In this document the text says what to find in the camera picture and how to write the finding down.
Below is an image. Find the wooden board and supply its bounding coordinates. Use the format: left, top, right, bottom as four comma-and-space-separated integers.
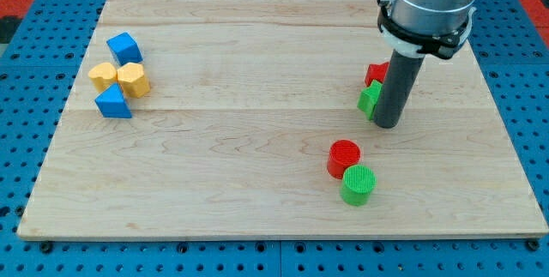
17, 0, 548, 242

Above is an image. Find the red cylinder block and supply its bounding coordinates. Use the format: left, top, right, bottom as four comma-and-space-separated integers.
327, 139, 361, 179

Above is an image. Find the green star block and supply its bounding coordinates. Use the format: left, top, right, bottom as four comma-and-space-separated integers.
357, 80, 383, 121

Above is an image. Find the green cylinder block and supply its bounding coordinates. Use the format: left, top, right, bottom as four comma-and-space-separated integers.
340, 165, 377, 207

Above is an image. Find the red star block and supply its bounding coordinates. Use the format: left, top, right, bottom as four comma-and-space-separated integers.
365, 62, 389, 87

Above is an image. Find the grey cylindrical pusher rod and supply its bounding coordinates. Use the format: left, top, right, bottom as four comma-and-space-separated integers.
372, 51, 424, 129

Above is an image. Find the yellow hexagon block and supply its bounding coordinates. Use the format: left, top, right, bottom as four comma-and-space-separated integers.
117, 63, 151, 98

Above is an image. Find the blue triangle block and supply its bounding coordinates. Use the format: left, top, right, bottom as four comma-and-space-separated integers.
94, 83, 132, 118

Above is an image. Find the blue cube block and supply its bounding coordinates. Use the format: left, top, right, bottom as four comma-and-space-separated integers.
106, 32, 142, 65

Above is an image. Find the yellow heart block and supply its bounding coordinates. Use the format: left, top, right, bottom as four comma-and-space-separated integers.
87, 62, 118, 93

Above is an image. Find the black and white clamp ring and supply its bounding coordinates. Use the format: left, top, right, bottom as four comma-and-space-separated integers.
377, 0, 478, 61

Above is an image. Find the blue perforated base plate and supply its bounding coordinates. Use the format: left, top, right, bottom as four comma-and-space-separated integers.
1, 0, 548, 276

